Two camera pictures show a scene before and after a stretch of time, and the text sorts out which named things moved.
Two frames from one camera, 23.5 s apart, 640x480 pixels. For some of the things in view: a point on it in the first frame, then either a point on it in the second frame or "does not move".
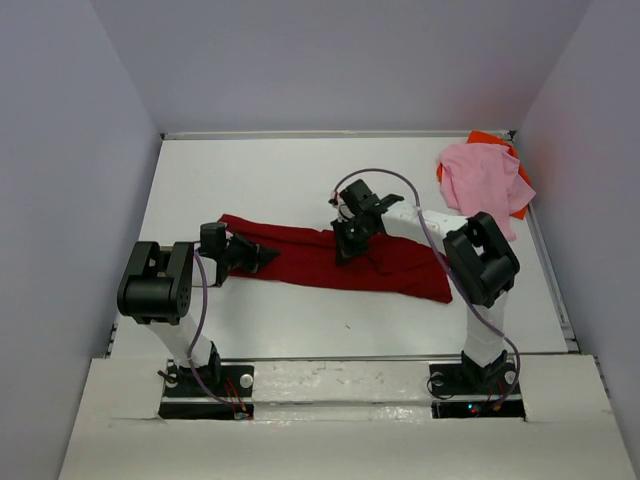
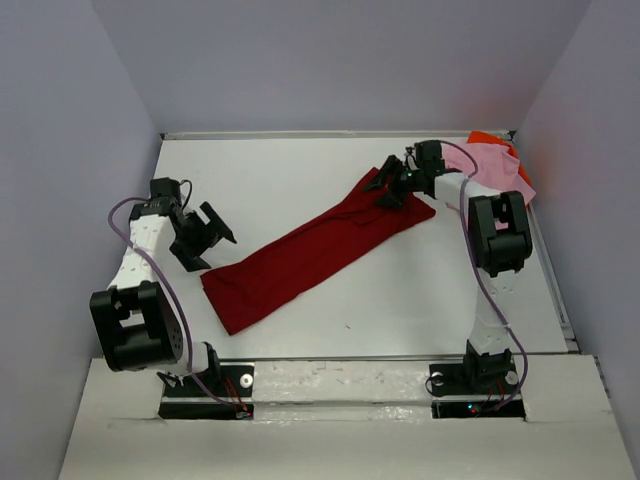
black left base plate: (213, 392) does not move
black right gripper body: (352, 237) -> (407, 181)
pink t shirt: (481, 178) does not move
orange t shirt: (495, 139) does not move
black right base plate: (467, 390) does not move
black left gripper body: (239, 254) -> (195, 238)
